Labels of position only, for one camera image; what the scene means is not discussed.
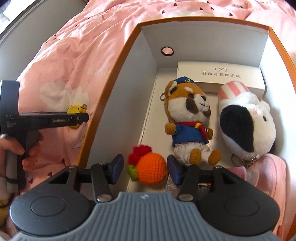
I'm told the pink fabric pouch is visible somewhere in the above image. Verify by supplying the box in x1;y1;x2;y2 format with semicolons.
228;155;288;234

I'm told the red panda plush toy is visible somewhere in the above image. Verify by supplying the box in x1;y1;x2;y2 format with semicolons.
158;77;222;166

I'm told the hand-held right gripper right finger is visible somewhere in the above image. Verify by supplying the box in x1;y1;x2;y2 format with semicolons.
167;155;244;202

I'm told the yellow tape measure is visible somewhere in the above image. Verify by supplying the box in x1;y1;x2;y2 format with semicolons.
67;103;88;129

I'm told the orange crochet toy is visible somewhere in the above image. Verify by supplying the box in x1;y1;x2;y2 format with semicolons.
128;145;168;186

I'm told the beige glasses box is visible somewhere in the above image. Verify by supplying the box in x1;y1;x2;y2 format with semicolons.
176;61;267;96

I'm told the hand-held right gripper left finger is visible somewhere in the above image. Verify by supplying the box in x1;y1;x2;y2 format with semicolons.
48;154;125;202

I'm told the clear plastic card packet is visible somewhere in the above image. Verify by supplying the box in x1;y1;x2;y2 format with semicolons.
165;175;211;193

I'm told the orange cardboard box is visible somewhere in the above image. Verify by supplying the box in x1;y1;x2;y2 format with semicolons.
77;16;296;232

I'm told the pink printed blanket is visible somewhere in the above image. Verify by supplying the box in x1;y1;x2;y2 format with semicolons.
0;0;296;232

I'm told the pink white striped plush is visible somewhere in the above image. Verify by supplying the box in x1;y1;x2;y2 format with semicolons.
218;80;277;168

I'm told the person's left hand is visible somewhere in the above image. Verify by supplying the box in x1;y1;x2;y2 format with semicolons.
0;133;44;173

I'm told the fuzzy white brown cloth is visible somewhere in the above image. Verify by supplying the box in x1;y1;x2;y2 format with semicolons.
0;176;15;230

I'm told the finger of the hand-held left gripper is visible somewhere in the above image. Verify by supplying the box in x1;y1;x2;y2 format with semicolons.
75;113;90;127

